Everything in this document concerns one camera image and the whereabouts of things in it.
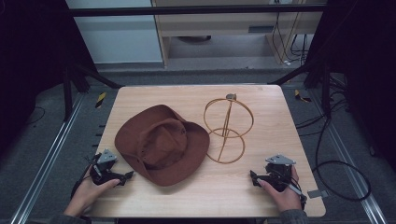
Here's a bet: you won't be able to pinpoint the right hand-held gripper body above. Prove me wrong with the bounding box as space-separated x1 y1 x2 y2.
260 154 297 193

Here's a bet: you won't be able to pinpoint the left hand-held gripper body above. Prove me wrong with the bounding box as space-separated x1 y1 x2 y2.
89 148 126 187

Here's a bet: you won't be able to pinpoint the brown felt cowboy hat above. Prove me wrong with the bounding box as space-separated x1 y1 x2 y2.
114 104 211 188

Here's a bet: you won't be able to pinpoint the gold wire hat stand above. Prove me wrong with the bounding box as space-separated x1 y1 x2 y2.
203 92 255 165

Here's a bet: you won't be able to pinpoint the person's right hand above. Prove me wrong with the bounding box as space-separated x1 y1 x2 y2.
256 165 304 214

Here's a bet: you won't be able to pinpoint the person's left hand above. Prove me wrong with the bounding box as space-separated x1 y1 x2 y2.
64 165 121 218

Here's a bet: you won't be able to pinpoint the yellow black floor tape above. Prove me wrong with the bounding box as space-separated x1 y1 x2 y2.
94 91 107 109
293 89 313 104

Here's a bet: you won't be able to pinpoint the black stand leg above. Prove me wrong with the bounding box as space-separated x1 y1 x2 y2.
268 61 333 119
61 61 124 123

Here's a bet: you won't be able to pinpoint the dark curtain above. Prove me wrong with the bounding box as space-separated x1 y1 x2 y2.
305 0 396 174
0 0 98 158

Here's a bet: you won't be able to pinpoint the white cabinet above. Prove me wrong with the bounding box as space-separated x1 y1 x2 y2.
64 0 164 65

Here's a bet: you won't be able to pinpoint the light wooden desk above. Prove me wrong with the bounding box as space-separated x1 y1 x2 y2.
150 0 329 68

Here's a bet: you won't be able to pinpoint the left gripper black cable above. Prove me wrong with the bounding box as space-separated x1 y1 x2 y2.
70 152 103 200

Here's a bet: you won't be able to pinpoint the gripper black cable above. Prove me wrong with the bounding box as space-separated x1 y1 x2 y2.
288 174 308 210
70 152 103 200

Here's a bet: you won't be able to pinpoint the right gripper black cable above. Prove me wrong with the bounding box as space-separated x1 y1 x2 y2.
288 174 308 210

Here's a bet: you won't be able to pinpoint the grey cable tag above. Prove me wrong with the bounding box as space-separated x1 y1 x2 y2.
306 189 330 200

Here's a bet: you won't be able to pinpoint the black floor cable loop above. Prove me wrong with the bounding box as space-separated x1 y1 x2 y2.
312 115 373 203

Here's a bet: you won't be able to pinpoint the aluminium floor rail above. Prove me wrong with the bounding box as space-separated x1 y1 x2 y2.
9 92 86 224
307 89 389 224

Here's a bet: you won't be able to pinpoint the hanging cables under desk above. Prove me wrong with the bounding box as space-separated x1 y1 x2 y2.
271 11 310 67

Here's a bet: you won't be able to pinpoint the black horizontal frame bar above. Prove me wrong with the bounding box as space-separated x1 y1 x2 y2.
68 3 327 18

